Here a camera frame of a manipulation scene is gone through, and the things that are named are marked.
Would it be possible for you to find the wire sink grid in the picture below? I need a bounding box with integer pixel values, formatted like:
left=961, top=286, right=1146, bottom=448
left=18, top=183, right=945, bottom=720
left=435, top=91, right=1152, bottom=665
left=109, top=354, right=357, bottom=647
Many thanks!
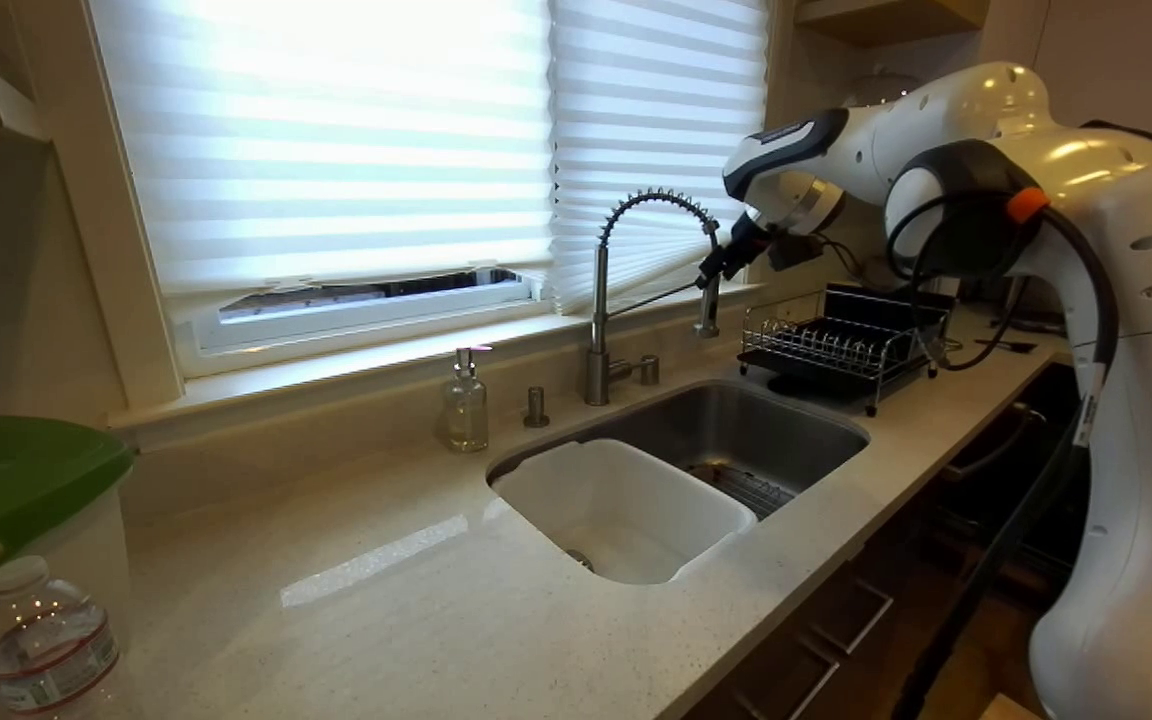
left=693, top=456, right=793, bottom=516

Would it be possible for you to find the white plastic wash basin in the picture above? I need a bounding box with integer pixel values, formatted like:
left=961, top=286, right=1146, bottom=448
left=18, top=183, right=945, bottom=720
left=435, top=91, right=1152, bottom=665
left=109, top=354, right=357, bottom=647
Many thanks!
left=493, top=441, right=757, bottom=582

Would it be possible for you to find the small chrome sink button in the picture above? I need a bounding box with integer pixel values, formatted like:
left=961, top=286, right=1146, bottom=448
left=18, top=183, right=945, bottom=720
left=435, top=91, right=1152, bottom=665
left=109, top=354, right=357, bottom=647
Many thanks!
left=524, top=388, right=549, bottom=428

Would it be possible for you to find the white window blind right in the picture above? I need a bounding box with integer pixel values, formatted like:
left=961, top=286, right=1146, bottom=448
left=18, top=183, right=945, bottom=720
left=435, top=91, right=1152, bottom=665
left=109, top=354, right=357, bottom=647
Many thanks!
left=549, top=0, right=766, bottom=313

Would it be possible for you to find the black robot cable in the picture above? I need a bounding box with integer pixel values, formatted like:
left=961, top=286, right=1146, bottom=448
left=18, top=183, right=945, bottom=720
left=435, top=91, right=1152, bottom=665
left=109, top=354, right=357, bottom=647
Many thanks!
left=879, top=141, right=1123, bottom=376

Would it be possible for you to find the green lidded plastic container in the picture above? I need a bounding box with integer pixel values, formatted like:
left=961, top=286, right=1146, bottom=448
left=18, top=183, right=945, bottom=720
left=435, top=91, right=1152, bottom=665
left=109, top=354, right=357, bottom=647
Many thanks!
left=0, top=416, right=137, bottom=627

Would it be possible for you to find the stainless steel sink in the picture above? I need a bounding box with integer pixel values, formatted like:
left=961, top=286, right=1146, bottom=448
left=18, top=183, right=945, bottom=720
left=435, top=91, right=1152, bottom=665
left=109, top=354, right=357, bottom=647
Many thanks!
left=486, top=381, right=868, bottom=511

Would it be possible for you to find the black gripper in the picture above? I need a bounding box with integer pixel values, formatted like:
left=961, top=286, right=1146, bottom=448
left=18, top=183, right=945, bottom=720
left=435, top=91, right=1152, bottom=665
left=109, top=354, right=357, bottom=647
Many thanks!
left=724, top=217, right=821, bottom=272

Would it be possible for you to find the clear soap dispenser bottle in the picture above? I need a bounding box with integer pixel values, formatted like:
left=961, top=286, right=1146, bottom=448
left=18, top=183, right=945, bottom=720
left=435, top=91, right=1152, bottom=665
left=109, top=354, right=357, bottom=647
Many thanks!
left=442, top=348, right=486, bottom=452

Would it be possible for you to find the white window blind left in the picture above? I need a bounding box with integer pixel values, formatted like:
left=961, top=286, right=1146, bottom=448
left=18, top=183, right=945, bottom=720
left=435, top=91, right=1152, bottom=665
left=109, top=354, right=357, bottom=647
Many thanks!
left=89, top=0, right=551, bottom=296

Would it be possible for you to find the white window blind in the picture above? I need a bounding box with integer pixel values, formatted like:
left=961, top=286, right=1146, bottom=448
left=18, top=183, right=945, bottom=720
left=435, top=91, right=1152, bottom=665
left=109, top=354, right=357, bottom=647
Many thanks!
left=89, top=0, right=551, bottom=296
left=549, top=0, right=766, bottom=313

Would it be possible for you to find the chrome spring kitchen faucet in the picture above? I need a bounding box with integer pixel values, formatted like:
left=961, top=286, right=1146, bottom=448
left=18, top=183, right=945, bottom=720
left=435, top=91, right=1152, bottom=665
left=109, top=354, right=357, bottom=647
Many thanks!
left=585, top=188, right=724, bottom=409

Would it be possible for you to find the black dish drying rack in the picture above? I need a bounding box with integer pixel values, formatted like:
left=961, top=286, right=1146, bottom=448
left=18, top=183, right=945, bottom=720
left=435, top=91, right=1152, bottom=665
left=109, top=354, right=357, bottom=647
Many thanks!
left=741, top=285, right=950, bottom=411

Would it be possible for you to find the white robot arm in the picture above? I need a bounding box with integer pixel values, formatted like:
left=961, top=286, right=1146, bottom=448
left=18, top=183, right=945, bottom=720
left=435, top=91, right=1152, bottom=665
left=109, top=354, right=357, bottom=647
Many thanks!
left=724, top=60, right=1152, bottom=720

